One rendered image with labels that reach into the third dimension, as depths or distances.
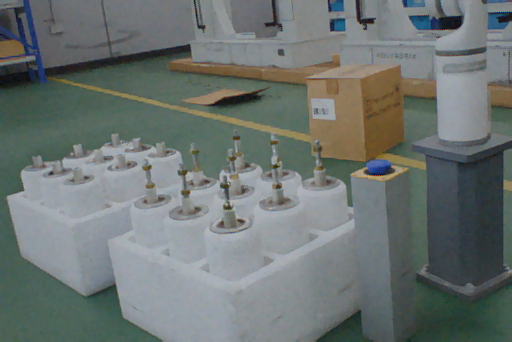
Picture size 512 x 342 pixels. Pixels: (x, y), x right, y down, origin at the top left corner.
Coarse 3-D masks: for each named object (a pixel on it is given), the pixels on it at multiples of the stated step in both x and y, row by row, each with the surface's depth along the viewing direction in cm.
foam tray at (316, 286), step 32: (352, 224) 114; (128, 256) 116; (160, 256) 110; (288, 256) 104; (320, 256) 107; (352, 256) 114; (128, 288) 120; (160, 288) 110; (192, 288) 102; (224, 288) 95; (256, 288) 97; (288, 288) 102; (320, 288) 108; (352, 288) 115; (128, 320) 125; (160, 320) 114; (192, 320) 105; (224, 320) 97; (256, 320) 98; (288, 320) 103; (320, 320) 110
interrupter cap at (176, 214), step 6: (198, 204) 113; (174, 210) 111; (180, 210) 111; (198, 210) 110; (204, 210) 110; (174, 216) 108; (180, 216) 108; (186, 216) 108; (192, 216) 107; (198, 216) 107
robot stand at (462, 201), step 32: (448, 160) 112; (480, 160) 110; (448, 192) 114; (480, 192) 112; (448, 224) 117; (480, 224) 114; (448, 256) 119; (480, 256) 116; (448, 288) 120; (480, 288) 117
